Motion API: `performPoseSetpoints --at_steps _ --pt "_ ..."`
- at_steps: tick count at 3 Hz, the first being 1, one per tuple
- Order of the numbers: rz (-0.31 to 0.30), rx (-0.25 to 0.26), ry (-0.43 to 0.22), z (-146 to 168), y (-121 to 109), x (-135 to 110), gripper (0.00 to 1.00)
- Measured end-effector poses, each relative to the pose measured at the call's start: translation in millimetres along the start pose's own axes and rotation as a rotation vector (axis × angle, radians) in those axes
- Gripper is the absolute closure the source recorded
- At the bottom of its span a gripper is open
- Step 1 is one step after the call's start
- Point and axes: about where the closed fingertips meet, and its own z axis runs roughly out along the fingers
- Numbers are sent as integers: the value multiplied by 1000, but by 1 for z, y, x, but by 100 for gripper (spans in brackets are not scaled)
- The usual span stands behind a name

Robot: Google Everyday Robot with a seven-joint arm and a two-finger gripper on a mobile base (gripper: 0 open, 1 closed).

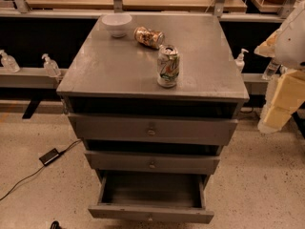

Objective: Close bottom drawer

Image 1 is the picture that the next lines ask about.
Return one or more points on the cream foam padded gripper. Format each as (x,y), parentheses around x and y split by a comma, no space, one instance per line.
(292,47)

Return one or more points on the grey bottom drawer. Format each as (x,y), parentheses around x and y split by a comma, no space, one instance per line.
(152,197)

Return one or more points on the grey drawer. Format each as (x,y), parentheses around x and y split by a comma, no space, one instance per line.
(199,131)
(152,197)
(149,162)

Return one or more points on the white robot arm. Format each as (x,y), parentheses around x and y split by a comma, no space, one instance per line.
(287,44)

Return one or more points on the grey drawer cabinet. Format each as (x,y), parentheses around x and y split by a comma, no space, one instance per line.
(118,76)

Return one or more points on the grey middle drawer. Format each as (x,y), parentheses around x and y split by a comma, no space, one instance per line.
(149,162)

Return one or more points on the grey top drawer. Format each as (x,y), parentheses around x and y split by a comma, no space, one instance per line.
(199,131)

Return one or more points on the clear water bottle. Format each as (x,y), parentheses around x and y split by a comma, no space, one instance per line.
(271,69)

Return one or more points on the right sanitizer pump bottle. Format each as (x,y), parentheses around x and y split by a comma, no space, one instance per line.
(239,61)

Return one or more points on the sanitizer pump bottle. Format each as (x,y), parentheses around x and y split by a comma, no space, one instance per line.
(51,66)
(239,61)

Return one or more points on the white green soda can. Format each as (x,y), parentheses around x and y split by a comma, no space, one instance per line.
(167,66)

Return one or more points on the white ceramic bowl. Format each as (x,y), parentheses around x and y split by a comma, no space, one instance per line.
(117,24)

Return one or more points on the left sanitizer pump bottle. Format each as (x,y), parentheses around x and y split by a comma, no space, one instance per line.
(51,66)

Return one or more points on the black power adapter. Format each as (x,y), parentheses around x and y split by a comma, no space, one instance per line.
(49,157)

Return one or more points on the black object floor edge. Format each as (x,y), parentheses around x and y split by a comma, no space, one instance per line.
(55,225)

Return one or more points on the far left sanitizer bottle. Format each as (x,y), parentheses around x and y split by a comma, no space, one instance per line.
(9,63)

